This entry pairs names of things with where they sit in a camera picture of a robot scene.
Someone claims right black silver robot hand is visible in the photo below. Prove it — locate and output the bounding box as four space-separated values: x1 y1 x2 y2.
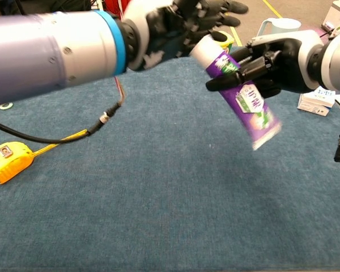
206 29 325 99

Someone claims blue carpet table mat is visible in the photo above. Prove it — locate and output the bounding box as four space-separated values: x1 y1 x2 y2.
0 46 340 272

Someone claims small white blue carton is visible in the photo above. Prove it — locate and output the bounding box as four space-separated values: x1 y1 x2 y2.
296 86 337 117

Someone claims green container yellow lid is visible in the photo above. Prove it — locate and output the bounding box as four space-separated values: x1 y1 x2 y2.
215 31 235 54

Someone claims purple toothpaste tube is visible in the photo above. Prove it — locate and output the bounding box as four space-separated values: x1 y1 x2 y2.
191 33 283 151

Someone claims light blue plastic pitcher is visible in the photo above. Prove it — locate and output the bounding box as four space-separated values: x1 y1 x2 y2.
256 18 301 39

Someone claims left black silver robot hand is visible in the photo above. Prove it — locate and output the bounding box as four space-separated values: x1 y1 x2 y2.
121 0 249 71

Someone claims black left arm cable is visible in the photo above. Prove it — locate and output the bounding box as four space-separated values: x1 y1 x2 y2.
0 76 127 145

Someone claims yellow tape measure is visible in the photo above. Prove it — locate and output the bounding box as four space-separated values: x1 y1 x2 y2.
0 129 88 185

